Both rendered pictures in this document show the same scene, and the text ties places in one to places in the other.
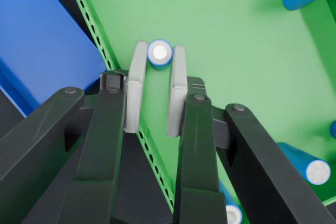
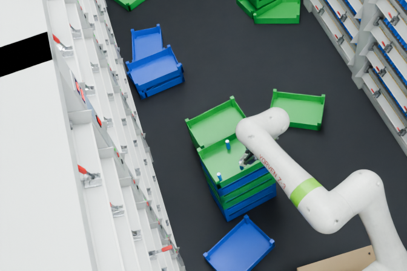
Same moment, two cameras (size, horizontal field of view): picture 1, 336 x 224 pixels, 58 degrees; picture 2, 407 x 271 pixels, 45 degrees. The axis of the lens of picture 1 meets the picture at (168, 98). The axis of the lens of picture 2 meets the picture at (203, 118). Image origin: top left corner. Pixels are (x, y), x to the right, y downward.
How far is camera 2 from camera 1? 208 cm
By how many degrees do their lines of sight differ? 33
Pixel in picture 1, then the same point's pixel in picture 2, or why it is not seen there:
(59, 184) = (300, 238)
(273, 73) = (242, 149)
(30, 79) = (255, 253)
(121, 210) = not seen: hidden behind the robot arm
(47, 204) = (310, 242)
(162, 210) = not seen: hidden behind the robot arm
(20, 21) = (231, 259)
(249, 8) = (231, 154)
